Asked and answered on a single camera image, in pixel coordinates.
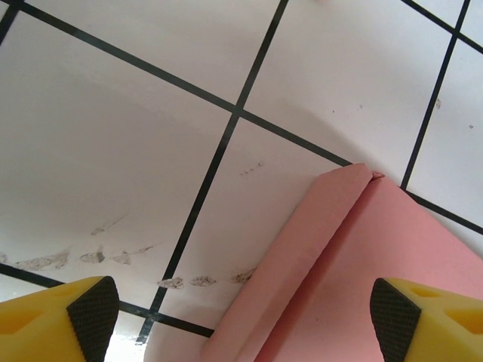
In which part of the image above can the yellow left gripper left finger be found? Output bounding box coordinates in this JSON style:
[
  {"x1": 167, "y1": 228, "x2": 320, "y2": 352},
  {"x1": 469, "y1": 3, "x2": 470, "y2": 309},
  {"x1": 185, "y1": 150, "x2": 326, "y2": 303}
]
[{"x1": 0, "y1": 275, "x2": 120, "y2": 362}]

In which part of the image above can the pink paper box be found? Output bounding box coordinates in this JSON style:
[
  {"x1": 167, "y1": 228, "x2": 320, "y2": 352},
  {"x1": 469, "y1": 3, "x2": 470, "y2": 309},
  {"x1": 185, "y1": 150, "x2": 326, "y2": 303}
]
[{"x1": 199, "y1": 162, "x2": 483, "y2": 362}]

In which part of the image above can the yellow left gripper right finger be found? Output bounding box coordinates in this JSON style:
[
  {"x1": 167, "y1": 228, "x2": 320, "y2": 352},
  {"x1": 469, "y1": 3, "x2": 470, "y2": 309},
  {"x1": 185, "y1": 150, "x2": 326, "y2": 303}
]
[{"x1": 369, "y1": 278, "x2": 483, "y2": 362}]

